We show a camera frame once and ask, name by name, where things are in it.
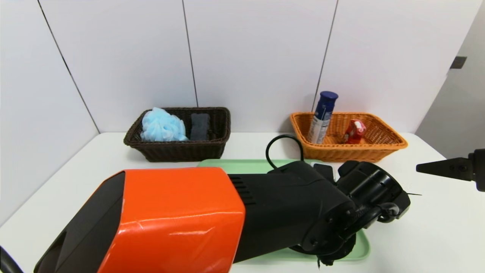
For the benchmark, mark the orange wicker basket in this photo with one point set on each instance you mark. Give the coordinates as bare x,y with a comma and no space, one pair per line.
371,151

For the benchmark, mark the black wall bracket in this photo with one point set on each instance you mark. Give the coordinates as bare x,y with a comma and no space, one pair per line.
458,63

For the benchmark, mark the light blue bath loofah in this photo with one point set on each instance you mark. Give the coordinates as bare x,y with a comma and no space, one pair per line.
163,127

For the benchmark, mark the blue white spray can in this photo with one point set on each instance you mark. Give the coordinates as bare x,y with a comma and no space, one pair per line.
322,117

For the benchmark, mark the dark brown wicker basket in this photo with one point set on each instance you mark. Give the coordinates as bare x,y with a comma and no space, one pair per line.
178,151

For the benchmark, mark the dark grey towel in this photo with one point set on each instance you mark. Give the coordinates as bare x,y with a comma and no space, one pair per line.
200,127

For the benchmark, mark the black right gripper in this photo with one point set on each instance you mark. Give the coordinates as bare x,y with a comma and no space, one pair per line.
478,165

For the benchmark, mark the light green plastic tray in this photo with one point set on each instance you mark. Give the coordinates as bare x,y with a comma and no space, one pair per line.
242,166

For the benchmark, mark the red milk carton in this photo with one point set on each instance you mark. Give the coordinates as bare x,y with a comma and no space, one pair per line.
354,132

